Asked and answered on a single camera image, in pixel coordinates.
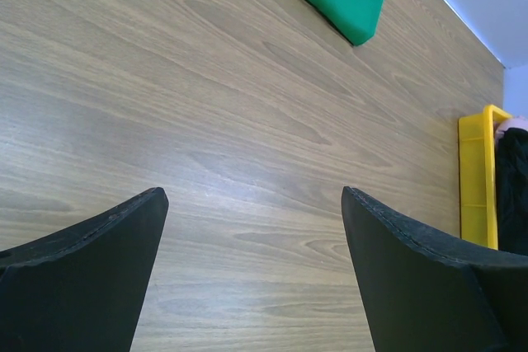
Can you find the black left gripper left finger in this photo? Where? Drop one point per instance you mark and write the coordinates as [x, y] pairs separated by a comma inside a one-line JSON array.
[[82, 288]]

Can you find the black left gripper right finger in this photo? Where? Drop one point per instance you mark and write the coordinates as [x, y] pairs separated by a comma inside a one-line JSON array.
[[425, 290]]

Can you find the black t shirt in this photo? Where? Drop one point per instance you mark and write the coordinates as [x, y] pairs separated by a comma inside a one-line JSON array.
[[511, 189]]

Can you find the yellow plastic bin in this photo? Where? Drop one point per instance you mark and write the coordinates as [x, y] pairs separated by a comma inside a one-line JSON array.
[[478, 209]]

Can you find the pink t shirt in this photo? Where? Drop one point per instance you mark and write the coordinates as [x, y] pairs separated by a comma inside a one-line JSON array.
[[511, 123]]

